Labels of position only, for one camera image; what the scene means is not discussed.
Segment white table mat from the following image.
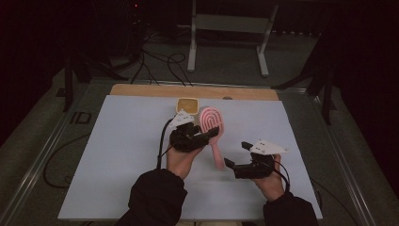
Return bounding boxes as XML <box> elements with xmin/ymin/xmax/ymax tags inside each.
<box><xmin>57</xmin><ymin>94</ymin><xmax>324</xmax><ymax>220</ymax></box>

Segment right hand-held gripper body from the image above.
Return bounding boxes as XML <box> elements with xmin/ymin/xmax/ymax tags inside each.
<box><xmin>232</xmin><ymin>138</ymin><xmax>289</xmax><ymax>180</ymax></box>

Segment black floor cable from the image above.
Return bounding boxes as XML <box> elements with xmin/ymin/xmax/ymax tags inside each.
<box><xmin>42</xmin><ymin>133</ymin><xmax>92</xmax><ymax>190</ymax></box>

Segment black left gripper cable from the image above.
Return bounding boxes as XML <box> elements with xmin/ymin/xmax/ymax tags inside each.
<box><xmin>155</xmin><ymin>117</ymin><xmax>176</xmax><ymax>170</ymax></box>

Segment cream square cup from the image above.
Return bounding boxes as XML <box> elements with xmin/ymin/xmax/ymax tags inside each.
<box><xmin>174</xmin><ymin>97</ymin><xmax>200</xmax><ymax>117</ymax></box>

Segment black stand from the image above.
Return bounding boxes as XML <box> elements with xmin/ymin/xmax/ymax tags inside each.
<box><xmin>272</xmin><ymin>29</ymin><xmax>337</xmax><ymax>126</ymax></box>
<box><xmin>61</xmin><ymin>51</ymin><xmax>130</xmax><ymax>113</ymax></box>

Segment black floor cables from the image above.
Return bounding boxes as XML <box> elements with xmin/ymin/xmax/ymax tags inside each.
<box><xmin>129</xmin><ymin>29</ymin><xmax>194</xmax><ymax>88</ymax></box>

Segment grey metal stand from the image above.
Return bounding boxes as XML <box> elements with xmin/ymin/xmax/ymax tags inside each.
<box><xmin>186</xmin><ymin>0</ymin><xmax>279</xmax><ymax>78</ymax></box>

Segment person's right hand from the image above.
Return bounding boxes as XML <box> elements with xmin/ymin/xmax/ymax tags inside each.
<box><xmin>251</xmin><ymin>153</ymin><xmax>285</xmax><ymax>202</ymax></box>

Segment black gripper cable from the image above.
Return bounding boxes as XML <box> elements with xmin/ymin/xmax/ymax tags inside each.
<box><xmin>275</xmin><ymin>160</ymin><xmax>292</xmax><ymax>193</ymax></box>
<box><xmin>155</xmin><ymin>117</ymin><xmax>176</xmax><ymax>170</ymax></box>

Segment person's left hand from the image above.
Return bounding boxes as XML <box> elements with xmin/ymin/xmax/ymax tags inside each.
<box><xmin>166</xmin><ymin>145</ymin><xmax>205</xmax><ymax>181</ymax></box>

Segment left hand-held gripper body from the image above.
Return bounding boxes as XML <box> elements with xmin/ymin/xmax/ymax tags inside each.
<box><xmin>168</xmin><ymin>108</ymin><xmax>210</xmax><ymax>153</ymax></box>

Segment pink hairbrush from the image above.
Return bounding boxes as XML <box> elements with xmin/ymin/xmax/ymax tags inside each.
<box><xmin>198</xmin><ymin>105</ymin><xmax>226</xmax><ymax>170</ymax></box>

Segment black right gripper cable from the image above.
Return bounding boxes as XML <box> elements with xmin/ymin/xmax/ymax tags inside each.
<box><xmin>275</xmin><ymin>160</ymin><xmax>292</xmax><ymax>193</ymax></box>

